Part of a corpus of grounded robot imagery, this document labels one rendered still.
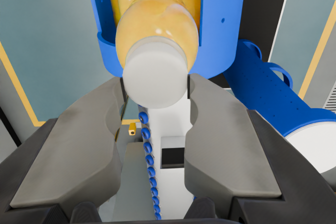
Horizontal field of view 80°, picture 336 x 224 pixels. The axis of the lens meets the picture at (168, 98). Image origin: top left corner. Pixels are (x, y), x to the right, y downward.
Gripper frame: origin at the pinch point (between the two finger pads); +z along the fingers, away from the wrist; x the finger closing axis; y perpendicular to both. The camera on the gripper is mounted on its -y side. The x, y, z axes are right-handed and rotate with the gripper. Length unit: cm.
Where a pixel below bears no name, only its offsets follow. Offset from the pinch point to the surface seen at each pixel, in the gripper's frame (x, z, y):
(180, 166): 3, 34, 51
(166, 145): -1, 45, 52
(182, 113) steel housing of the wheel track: 5, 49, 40
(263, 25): 65, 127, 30
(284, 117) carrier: 41, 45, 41
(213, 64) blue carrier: 8.3, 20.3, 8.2
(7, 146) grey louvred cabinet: -152, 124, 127
